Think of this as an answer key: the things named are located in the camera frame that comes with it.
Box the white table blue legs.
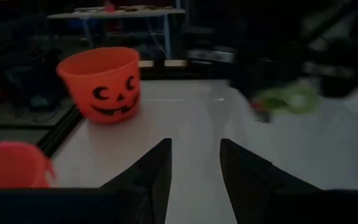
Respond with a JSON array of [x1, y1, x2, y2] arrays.
[[47, 5, 186, 60]]

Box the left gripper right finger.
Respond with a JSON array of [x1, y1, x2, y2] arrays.
[[219, 139, 358, 224]]

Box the orange bucket jagged-mouth face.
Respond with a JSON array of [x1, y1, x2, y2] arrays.
[[0, 141, 56, 191]]

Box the small red object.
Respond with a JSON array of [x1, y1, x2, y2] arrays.
[[103, 1, 117, 14]]

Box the orange bucket smiling pumpkin face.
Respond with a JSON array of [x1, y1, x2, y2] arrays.
[[56, 46, 142, 124]]

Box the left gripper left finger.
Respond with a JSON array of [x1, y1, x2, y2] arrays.
[[0, 138, 173, 224]]

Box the green candy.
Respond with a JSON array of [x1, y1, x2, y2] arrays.
[[250, 82, 321, 123]]

